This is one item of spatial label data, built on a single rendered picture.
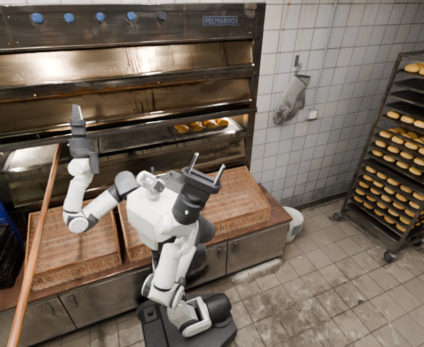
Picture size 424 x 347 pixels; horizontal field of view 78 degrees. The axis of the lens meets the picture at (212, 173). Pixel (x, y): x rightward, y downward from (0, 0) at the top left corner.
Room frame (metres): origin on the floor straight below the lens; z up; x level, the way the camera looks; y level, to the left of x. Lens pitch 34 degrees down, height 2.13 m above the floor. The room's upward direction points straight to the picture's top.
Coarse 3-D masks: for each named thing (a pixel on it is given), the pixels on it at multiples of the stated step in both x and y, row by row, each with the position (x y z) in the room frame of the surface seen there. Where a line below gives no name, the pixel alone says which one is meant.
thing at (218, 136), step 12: (228, 132) 2.03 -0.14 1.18; (240, 132) 2.03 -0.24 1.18; (156, 144) 1.81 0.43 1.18; (168, 144) 1.81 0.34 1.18; (180, 144) 1.83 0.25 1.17; (192, 144) 1.87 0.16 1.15; (108, 156) 1.63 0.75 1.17; (120, 156) 1.66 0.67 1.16; (24, 168) 1.47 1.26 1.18; (36, 168) 1.47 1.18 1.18; (48, 168) 1.49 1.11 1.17; (60, 168) 1.51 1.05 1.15
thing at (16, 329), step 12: (60, 144) 1.76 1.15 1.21; (48, 180) 1.29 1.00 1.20; (48, 192) 1.17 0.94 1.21; (48, 204) 1.08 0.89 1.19; (36, 228) 0.90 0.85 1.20; (36, 240) 0.82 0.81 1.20; (36, 252) 0.76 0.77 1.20; (24, 276) 0.64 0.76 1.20; (24, 288) 0.58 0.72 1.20; (24, 300) 0.54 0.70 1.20; (24, 312) 0.50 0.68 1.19; (12, 324) 0.45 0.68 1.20; (12, 336) 0.41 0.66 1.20
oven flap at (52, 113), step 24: (72, 96) 1.62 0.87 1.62; (96, 96) 1.66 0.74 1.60; (120, 96) 1.71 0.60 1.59; (144, 96) 1.76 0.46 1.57; (168, 96) 1.82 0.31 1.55; (192, 96) 1.88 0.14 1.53; (216, 96) 1.94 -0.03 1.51; (240, 96) 2.01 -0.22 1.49; (0, 120) 1.44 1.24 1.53; (24, 120) 1.47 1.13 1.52; (48, 120) 1.52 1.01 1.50; (96, 120) 1.59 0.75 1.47
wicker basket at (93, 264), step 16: (32, 224) 1.34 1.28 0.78; (48, 224) 1.38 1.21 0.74; (64, 224) 1.41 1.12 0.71; (112, 224) 1.34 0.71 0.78; (32, 240) 1.23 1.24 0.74; (64, 240) 1.36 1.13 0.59; (80, 240) 1.36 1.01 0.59; (96, 240) 1.36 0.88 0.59; (112, 240) 1.36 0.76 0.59; (48, 256) 1.22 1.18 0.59; (64, 256) 1.21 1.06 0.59; (80, 256) 1.21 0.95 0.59; (96, 256) 1.10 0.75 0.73; (112, 256) 1.13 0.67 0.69; (48, 272) 0.99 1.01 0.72; (64, 272) 1.02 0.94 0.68; (80, 272) 1.06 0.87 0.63; (96, 272) 1.09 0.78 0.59; (32, 288) 0.95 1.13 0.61
